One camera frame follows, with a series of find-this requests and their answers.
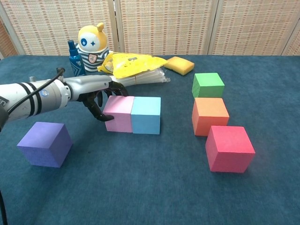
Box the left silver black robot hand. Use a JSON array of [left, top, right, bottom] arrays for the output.
[[63, 74, 129, 122]]

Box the pink foam cube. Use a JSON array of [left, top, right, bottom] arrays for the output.
[[103, 95, 135, 133]]

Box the red foam cube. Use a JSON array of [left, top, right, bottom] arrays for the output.
[[205, 125, 256, 173]]

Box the woven bamboo folding screen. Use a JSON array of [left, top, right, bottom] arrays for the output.
[[0, 0, 300, 59]]

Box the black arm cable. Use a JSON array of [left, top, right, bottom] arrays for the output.
[[0, 67, 66, 118]]

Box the blue spray bottle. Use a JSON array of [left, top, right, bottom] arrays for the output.
[[67, 39, 86, 77]]

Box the bundle of clear straws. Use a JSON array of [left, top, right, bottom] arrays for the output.
[[110, 67, 171, 87]]

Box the light blue foam cube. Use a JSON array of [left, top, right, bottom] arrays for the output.
[[130, 96, 162, 135]]

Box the yellow sponge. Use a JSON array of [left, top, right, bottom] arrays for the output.
[[164, 56, 195, 76]]

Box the teal felt table cloth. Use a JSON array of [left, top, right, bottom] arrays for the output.
[[0, 55, 300, 225]]

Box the green foam cube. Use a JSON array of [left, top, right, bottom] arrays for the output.
[[191, 72, 225, 99]]

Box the yellow snack bag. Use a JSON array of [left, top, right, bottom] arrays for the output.
[[97, 52, 168, 79]]

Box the yellow plush robot toy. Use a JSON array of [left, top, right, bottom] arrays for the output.
[[77, 22, 111, 72]]

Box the purple foam cube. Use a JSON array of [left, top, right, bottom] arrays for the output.
[[16, 121, 74, 168]]

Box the orange foam cube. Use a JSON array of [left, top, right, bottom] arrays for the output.
[[191, 97, 230, 137]]

